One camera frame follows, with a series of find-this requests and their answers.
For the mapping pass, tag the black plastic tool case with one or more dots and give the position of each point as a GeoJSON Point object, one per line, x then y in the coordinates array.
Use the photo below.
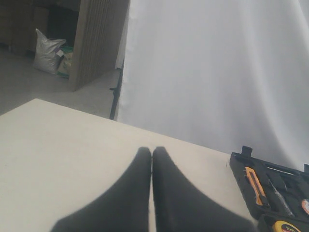
{"type": "Point", "coordinates": [292, 184]}

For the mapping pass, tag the white backdrop cloth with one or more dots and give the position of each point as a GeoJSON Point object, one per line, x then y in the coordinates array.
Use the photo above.
{"type": "Point", "coordinates": [221, 74]}

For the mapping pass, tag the black backdrop stand pole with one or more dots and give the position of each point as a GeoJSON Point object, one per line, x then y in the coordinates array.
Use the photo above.
{"type": "Point", "coordinates": [116, 93]}

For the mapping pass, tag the green white bag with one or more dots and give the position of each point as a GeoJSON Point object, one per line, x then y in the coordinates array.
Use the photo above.
{"type": "Point", "coordinates": [65, 53]}

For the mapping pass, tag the brown cardboard partition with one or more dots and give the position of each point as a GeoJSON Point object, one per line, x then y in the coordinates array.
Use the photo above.
{"type": "Point", "coordinates": [98, 35]}

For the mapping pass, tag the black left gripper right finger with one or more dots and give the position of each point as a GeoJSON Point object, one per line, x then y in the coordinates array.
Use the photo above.
{"type": "Point", "coordinates": [181, 207]}

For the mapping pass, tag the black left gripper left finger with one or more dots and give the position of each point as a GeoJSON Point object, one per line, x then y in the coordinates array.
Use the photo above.
{"type": "Point", "coordinates": [124, 207]}

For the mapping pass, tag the yellow tape measure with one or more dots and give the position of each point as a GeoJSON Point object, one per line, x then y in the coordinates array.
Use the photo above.
{"type": "Point", "coordinates": [283, 226]}

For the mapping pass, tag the orange utility knife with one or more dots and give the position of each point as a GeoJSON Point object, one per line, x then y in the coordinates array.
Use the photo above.
{"type": "Point", "coordinates": [260, 198]}

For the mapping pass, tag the grey sack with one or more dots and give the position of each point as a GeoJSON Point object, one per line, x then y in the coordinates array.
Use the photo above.
{"type": "Point", "coordinates": [46, 57]}

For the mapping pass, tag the clear voltage tester screwdriver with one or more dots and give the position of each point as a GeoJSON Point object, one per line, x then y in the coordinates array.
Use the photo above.
{"type": "Point", "coordinates": [282, 200]}

